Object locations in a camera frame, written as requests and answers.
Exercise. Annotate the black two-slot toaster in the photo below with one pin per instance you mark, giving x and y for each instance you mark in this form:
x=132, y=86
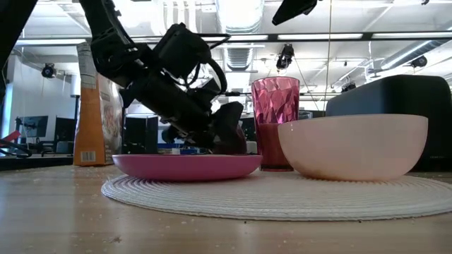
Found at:
x=406, y=95

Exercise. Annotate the black partition panel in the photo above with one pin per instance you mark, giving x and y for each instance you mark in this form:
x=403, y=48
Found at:
x=141, y=135

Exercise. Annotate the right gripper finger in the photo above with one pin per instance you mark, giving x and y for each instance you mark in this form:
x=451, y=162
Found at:
x=293, y=8

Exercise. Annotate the black ceiling spotlight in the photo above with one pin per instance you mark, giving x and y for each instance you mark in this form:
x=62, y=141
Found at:
x=419, y=62
x=48, y=71
x=285, y=56

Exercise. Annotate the clear drinking glass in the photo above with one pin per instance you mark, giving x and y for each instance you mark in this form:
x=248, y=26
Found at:
x=306, y=115

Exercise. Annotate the black aluminium table frame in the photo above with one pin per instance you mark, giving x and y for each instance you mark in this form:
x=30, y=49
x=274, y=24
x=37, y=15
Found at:
x=35, y=163

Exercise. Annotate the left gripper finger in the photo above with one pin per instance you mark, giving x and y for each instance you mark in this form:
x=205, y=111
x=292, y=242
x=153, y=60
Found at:
x=229, y=116

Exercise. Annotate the orange pumpkin cereal box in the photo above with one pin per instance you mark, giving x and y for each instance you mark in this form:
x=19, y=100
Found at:
x=92, y=134

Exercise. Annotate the dark red plum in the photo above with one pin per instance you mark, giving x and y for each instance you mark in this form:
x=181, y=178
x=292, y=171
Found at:
x=238, y=143

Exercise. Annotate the magenta plastic plate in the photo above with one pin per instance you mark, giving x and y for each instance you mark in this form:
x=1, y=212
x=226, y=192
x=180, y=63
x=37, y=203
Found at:
x=187, y=167

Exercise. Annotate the dark computer monitor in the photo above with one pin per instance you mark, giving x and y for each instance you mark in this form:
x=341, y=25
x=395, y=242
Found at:
x=65, y=128

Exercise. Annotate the pink faceted plastic tumbler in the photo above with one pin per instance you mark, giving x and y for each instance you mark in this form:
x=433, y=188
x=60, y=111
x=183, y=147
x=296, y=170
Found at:
x=273, y=106

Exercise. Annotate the black computer monitor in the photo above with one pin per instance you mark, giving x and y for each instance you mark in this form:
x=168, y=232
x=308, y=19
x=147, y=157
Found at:
x=35, y=126

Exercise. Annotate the white round woven placemat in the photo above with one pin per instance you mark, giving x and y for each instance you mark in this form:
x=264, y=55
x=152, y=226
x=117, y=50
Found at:
x=247, y=201

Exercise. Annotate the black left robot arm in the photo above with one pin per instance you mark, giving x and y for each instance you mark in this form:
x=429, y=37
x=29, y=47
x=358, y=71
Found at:
x=106, y=35

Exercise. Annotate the pale pink plastic bowl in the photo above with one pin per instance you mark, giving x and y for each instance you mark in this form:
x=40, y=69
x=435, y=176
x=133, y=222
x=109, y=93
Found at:
x=353, y=148

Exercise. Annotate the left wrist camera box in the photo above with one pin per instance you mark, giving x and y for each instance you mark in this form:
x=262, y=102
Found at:
x=180, y=49

